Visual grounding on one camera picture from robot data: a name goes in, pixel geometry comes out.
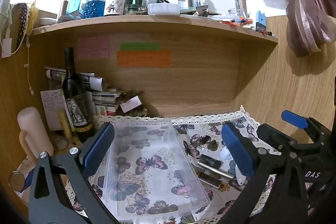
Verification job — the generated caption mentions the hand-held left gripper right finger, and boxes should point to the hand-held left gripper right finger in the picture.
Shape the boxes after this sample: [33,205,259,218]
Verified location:
[218,122,309,224]

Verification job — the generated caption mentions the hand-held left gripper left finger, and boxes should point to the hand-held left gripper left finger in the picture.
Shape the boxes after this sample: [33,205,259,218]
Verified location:
[28,122,121,224]

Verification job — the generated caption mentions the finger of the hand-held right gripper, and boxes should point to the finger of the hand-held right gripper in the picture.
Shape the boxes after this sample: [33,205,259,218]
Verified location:
[257,123,300,153]
[281,109,330,141]

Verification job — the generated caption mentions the white plug adapter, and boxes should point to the white plug adapter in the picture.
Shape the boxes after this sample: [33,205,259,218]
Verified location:
[220,147,235,162]

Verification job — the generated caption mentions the white handheld massager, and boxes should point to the white handheld massager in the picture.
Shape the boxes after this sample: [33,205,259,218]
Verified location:
[234,160,248,186]

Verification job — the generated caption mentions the silver metal bar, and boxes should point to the silver metal bar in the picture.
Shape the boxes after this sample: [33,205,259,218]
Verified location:
[197,161,235,179]

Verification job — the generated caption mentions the black stick with strap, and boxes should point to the black stick with strap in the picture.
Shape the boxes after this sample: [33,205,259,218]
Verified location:
[198,154,221,169]

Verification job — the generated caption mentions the dark lighter with yellow end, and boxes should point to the dark lighter with yellow end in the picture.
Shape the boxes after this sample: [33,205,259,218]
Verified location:
[196,172,229,191]

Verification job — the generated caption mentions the clear plastic box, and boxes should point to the clear plastic box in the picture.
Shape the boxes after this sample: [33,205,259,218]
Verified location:
[102,119,211,222]

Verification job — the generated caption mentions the butterfly printed lace cloth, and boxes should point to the butterfly printed lace cloth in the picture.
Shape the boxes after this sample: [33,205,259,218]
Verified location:
[63,105,282,224]

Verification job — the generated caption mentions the yellow lip balm tube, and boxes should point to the yellow lip balm tube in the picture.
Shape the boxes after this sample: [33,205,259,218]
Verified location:
[59,112,73,139]

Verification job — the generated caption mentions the pile of papers and booklets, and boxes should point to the pile of papers and booklets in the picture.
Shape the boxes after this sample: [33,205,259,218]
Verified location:
[45,66,124,116]

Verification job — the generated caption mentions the white blank card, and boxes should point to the white blank card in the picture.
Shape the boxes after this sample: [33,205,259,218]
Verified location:
[119,97,142,113]

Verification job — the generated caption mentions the dark wine bottle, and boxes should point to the dark wine bottle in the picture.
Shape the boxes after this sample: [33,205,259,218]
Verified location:
[62,47,96,144]

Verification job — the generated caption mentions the pile of small coins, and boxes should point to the pile of small coins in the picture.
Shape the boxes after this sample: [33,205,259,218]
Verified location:
[121,90,149,117]

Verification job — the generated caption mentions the white handwritten note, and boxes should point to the white handwritten note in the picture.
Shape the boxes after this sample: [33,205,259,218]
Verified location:
[40,90,67,131]

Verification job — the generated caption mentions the cream tumbler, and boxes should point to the cream tumbler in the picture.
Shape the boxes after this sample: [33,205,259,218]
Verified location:
[17,107,55,162]

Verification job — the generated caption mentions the round silver disc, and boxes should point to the round silver disc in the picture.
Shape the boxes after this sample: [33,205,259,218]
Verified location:
[10,170,26,192]

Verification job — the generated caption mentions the orange sticky note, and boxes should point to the orange sticky note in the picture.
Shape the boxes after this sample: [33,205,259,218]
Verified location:
[116,50,173,68]

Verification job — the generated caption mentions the pink sticky note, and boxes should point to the pink sticky note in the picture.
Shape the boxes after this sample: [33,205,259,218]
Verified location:
[77,36,110,59]

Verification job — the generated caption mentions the blue block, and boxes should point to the blue block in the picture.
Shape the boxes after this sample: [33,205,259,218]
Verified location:
[255,10,267,32]

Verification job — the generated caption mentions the green sticky note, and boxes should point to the green sticky note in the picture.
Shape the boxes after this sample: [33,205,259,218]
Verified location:
[120,42,160,51]

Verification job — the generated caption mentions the orange pens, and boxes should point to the orange pens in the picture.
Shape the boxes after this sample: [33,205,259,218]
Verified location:
[222,18,254,28]

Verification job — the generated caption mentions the mauve curtain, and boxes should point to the mauve curtain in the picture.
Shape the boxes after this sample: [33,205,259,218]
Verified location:
[239,0,336,58]

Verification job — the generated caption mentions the tall clear glass jar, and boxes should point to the tall clear glass jar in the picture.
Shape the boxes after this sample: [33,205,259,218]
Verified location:
[234,0,249,19]

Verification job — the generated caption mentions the white paper tag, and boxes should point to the white paper tag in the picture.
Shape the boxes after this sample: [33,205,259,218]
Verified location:
[1,38,13,59]

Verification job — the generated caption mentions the wooden shelf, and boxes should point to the wooden shelf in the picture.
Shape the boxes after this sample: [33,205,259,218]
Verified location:
[29,15,279,44]

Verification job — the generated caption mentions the brown thread spool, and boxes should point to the brown thread spool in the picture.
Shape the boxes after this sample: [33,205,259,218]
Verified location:
[58,0,69,22]

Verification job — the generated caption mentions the blue bead bottle with cork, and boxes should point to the blue bead bottle with cork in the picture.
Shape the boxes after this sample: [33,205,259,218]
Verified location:
[85,0,108,19]

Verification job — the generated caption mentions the black lace ribbon roll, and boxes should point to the black lace ribbon roll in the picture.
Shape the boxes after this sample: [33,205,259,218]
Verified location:
[15,2,39,49]

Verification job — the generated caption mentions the white plastic case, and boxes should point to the white plastic case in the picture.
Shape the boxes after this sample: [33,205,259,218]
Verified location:
[147,3,181,16]

